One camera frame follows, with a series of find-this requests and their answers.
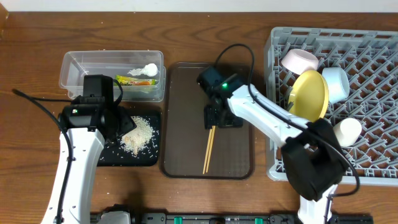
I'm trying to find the pale green cup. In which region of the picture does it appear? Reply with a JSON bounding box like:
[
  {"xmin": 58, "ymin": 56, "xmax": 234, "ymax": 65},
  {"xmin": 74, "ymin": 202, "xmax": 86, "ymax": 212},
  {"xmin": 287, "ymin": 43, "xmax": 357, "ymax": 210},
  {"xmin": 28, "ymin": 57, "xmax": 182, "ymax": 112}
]
[{"xmin": 333, "ymin": 118, "xmax": 362, "ymax": 147}]

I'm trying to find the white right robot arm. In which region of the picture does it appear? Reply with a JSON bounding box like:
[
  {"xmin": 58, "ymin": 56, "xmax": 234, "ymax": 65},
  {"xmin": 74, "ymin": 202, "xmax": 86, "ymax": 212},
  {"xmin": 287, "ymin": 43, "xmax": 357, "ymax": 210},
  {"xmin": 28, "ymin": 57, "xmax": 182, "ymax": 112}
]
[{"xmin": 197, "ymin": 67, "xmax": 348, "ymax": 223}]

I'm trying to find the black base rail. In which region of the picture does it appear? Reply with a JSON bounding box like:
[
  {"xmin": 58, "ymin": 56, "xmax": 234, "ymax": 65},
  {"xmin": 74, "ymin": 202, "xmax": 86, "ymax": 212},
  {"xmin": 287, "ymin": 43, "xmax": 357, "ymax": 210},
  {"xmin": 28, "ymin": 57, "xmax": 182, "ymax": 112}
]
[{"xmin": 90, "ymin": 205, "xmax": 374, "ymax": 224}]

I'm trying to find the grey dishwasher rack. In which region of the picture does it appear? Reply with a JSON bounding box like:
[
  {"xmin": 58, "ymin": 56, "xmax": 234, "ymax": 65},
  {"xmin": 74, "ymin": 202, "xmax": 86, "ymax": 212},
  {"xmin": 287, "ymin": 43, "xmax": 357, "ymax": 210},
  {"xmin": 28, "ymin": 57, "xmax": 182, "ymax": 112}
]
[{"xmin": 264, "ymin": 27, "xmax": 397, "ymax": 186}]

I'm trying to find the pink bowl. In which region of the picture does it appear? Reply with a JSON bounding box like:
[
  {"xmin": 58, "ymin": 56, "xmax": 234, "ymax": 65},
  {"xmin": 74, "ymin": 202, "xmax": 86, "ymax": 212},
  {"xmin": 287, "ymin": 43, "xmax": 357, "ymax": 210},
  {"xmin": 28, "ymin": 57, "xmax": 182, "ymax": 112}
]
[{"xmin": 281, "ymin": 49, "xmax": 319, "ymax": 75}]

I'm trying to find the light blue bowl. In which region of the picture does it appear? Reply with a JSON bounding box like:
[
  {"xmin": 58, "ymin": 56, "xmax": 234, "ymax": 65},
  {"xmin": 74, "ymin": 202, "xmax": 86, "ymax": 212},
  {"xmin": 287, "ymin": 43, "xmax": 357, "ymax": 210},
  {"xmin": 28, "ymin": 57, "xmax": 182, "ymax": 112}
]
[{"xmin": 322, "ymin": 67, "xmax": 349, "ymax": 104}]

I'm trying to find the pile of rice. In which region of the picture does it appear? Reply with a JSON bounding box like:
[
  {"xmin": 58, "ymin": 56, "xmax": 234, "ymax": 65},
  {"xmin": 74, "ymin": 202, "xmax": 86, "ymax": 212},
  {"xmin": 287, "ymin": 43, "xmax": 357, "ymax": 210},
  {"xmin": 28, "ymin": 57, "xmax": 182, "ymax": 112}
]
[{"xmin": 121, "ymin": 116, "xmax": 155, "ymax": 156}]

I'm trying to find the yellow plate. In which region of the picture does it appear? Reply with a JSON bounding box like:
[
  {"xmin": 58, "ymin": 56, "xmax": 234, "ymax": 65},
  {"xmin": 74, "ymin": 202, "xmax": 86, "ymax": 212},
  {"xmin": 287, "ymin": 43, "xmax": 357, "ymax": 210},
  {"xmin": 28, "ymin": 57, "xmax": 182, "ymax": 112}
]
[{"xmin": 288, "ymin": 70, "xmax": 329, "ymax": 122}]

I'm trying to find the dark brown serving tray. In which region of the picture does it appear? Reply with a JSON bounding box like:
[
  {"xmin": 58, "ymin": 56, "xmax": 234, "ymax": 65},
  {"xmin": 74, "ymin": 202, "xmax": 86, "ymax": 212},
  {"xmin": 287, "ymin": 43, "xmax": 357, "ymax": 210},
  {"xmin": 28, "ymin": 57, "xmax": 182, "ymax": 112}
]
[{"xmin": 160, "ymin": 62, "xmax": 254, "ymax": 180}]

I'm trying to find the green snack wrapper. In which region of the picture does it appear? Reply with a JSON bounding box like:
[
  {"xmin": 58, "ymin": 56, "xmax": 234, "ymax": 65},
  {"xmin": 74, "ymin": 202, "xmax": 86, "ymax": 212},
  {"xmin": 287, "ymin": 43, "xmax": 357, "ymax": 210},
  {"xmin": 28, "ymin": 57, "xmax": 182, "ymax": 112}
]
[{"xmin": 115, "ymin": 75, "xmax": 156, "ymax": 86}]

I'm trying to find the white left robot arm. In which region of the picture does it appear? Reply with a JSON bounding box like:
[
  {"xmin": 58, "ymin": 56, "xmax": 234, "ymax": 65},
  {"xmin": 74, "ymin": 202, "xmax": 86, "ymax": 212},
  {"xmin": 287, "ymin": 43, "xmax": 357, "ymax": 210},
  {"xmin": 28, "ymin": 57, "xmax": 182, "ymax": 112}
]
[{"xmin": 42, "ymin": 75, "xmax": 136, "ymax": 223}]

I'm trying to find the black waste tray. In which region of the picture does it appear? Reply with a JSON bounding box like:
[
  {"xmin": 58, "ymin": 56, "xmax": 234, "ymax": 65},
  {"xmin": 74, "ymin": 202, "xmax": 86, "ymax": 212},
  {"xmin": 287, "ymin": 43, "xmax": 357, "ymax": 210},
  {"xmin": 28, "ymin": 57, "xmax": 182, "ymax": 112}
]
[{"xmin": 98, "ymin": 110, "xmax": 161, "ymax": 166}]

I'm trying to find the white tissue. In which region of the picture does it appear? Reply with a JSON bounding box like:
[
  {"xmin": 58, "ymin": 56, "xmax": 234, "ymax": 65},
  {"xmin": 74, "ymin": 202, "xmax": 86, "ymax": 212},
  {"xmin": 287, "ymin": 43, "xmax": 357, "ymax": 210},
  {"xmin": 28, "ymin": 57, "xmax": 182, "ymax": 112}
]
[{"xmin": 128, "ymin": 63, "xmax": 158, "ymax": 77}]

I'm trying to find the clear plastic waste bin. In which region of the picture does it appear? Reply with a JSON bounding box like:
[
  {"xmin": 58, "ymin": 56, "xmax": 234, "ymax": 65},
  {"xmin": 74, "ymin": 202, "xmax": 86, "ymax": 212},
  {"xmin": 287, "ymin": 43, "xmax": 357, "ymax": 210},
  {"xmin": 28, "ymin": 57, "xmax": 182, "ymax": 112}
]
[{"xmin": 59, "ymin": 50, "xmax": 166, "ymax": 102}]

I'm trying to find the wooden chopstick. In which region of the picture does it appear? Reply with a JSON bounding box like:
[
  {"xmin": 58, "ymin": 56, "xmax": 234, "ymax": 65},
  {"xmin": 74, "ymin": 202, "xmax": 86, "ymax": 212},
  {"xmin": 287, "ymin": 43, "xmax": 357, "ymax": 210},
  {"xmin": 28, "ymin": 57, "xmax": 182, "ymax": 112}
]
[
  {"xmin": 202, "ymin": 128, "xmax": 214, "ymax": 174},
  {"xmin": 206, "ymin": 126, "xmax": 216, "ymax": 173}
]

